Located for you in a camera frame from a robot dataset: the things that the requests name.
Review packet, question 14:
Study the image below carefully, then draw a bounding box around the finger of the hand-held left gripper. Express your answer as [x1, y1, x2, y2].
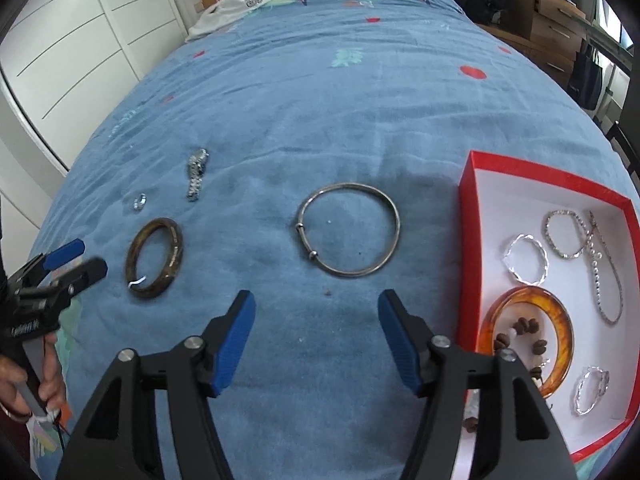
[27, 258, 109, 307]
[7, 238, 86, 291]

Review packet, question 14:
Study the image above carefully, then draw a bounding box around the silver chain bracelet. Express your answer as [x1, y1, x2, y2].
[544, 208, 593, 261]

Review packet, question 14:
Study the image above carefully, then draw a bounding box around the brown bead bracelet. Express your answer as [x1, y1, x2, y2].
[462, 316, 551, 433]

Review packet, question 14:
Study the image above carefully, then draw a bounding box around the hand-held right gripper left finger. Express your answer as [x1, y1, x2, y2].
[55, 289, 257, 480]

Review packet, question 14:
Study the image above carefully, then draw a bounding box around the twisted silver bangle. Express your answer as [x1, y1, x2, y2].
[502, 232, 551, 288]

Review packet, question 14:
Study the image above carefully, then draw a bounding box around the long silver beaded chain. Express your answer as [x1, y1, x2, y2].
[587, 210, 624, 324]

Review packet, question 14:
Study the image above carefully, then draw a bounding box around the wooden drawer cabinet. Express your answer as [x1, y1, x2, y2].
[477, 0, 588, 78]

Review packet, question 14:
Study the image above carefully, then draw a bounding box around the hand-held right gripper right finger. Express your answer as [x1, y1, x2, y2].
[377, 289, 581, 480]

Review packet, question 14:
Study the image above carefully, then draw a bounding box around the blue printed bedspread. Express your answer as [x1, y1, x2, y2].
[27, 0, 640, 480]

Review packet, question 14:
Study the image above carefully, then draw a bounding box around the person's left hand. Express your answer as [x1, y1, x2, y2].
[0, 332, 68, 421]

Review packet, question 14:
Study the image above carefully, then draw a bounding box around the red jewelry box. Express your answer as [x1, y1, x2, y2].
[457, 150, 640, 465]

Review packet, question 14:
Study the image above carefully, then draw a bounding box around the white cloth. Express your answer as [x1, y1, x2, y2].
[185, 0, 296, 43]

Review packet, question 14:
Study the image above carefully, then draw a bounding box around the dark blue bag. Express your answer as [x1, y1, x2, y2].
[567, 42, 603, 111]

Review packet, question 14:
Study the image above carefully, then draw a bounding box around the white wardrobe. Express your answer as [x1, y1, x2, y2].
[0, 0, 201, 221]

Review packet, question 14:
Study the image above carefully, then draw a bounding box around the plain silver bangle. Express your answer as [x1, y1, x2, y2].
[295, 183, 402, 277]

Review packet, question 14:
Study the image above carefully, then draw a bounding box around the dark brown bangle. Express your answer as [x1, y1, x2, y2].
[124, 216, 184, 301]

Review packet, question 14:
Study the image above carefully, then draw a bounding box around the amber resin bangle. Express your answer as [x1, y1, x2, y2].
[475, 286, 576, 401]

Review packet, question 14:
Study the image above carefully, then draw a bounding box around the small silver bangle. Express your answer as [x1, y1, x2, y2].
[572, 366, 611, 417]

